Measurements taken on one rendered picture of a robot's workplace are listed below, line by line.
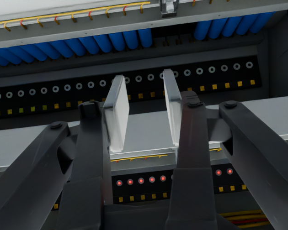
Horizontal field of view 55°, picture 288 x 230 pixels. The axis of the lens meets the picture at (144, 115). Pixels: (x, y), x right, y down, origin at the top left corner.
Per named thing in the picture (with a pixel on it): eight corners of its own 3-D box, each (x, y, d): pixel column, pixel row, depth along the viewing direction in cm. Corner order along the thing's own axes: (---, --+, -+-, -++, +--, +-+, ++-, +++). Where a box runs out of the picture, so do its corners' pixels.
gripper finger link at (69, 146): (105, 158, 15) (51, 164, 15) (115, 119, 20) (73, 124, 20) (99, 133, 14) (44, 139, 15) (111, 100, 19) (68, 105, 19)
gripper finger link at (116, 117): (123, 152, 17) (110, 153, 17) (129, 108, 23) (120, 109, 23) (114, 106, 16) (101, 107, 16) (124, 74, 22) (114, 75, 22)
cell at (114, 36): (113, 40, 43) (104, 21, 36) (125, 39, 43) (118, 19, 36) (114, 51, 43) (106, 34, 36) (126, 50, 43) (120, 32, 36)
